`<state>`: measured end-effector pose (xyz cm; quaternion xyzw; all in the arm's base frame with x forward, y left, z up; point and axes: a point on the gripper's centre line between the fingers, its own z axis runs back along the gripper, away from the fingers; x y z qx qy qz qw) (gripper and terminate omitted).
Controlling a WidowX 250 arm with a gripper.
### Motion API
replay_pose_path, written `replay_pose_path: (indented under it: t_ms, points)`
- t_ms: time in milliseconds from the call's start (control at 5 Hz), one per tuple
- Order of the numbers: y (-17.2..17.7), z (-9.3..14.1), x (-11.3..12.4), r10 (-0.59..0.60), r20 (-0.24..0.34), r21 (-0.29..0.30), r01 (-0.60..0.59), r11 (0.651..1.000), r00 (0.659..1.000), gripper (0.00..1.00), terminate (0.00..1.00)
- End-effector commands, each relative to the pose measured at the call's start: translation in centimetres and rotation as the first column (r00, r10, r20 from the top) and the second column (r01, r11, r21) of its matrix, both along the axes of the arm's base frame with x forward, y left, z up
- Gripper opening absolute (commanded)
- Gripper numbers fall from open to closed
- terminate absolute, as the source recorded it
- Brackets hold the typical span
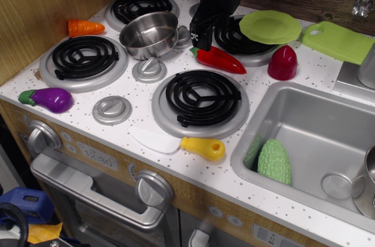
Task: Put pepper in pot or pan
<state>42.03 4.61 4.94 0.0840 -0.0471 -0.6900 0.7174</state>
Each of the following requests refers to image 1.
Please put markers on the red toy chili pepper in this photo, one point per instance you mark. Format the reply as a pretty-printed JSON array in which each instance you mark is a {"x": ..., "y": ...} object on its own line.
[{"x": 218, "y": 58}]

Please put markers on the silver stove knob behind pot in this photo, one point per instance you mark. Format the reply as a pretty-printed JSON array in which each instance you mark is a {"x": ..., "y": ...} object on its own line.
[{"x": 184, "y": 40}]

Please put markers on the small steel pot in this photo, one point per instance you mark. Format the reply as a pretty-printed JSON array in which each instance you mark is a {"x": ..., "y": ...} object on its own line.
[{"x": 150, "y": 35}]

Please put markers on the steel pot in sink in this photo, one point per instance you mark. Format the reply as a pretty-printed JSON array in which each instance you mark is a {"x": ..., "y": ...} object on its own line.
[{"x": 363, "y": 185}]

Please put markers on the back right black burner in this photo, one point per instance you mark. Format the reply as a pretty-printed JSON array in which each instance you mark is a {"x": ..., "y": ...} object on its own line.
[{"x": 229, "y": 38}]

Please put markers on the black burner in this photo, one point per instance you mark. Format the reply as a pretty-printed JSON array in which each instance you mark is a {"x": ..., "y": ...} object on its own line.
[
  {"x": 83, "y": 64},
  {"x": 119, "y": 13},
  {"x": 200, "y": 103},
  {"x": 229, "y": 38}
]

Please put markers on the silver stove knob back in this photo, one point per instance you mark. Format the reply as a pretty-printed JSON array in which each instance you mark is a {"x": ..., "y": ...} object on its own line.
[{"x": 193, "y": 9}]

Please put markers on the silver stove knob middle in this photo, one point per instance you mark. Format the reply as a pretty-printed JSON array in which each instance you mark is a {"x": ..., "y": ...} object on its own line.
[{"x": 149, "y": 71}]

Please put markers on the green plastic plate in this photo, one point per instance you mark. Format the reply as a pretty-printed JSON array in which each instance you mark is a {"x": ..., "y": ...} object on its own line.
[{"x": 270, "y": 27}]

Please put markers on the front right black burner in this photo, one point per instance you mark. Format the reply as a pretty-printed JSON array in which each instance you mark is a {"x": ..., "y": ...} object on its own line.
[{"x": 200, "y": 103}]

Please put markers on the back left black burner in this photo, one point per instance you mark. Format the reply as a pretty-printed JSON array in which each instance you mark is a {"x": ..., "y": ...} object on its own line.
[{"x": 119, "y": 13}]

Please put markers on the dark red toy strawberry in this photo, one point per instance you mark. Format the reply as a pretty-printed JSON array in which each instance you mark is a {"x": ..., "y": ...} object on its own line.
[{"x": 283, "y": 64}]

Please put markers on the silver stove knob front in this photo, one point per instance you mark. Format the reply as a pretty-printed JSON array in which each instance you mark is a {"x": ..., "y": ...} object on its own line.
[{"x": 112, "y": 110}]

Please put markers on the front left black burner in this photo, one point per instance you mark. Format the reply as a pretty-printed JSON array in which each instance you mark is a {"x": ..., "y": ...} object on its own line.
[{"x": 83, "y": 64}]

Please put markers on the green plastic cutting board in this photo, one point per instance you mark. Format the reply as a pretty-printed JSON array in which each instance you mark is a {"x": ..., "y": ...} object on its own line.
[{"x": 338, "y": 42}]

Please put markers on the orange toy carrot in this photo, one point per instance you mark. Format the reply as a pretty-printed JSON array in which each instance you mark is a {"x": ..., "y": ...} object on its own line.
[{"x": 78, "y": 27}]

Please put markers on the green toy bitter gourd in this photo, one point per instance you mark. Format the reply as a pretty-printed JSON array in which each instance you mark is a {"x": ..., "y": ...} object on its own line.
[{"x": 273, "y": 162}]

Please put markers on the grey toy sink basin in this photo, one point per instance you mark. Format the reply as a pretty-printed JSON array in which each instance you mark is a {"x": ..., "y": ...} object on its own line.
[{"x": 326, "y": 137}]

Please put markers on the right oven dial knob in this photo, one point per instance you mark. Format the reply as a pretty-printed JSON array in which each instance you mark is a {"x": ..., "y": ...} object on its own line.
[{"x": 153, "y": 190}]

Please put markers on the oven dial knob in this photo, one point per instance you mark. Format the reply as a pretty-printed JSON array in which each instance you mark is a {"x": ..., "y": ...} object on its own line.
[
  {"x": 153, "y": 190},
  {"x": 42, "y": 137}
]

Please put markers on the purple toy eggplant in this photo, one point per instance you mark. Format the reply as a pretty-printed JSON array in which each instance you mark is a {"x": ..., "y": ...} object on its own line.
[{"x": 56, "y": 100}]

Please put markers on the silver toy faucet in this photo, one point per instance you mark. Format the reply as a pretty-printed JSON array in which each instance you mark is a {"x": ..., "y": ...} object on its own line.
[{"x": 357, "y": 80}]

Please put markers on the hanging metal whisk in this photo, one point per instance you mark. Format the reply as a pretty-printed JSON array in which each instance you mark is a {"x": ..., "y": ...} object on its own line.
[{"x": 362, "y": 8}]

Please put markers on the left oven dial knob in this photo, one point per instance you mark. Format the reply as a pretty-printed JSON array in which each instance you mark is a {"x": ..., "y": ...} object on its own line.
[{"x": 42, "y": 137}]

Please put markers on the blue plastic device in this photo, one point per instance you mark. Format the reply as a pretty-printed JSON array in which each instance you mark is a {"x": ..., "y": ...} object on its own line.
[{"x": 35, "y": 205}]

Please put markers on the yellow handled white toy knife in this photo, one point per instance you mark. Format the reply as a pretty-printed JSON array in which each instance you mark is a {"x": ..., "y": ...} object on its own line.
[{"x": 209, "y": 149}]

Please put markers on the silver oven door handle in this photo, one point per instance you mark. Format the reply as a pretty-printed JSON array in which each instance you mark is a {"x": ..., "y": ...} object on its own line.
[{"x": 80, "y": 186}]

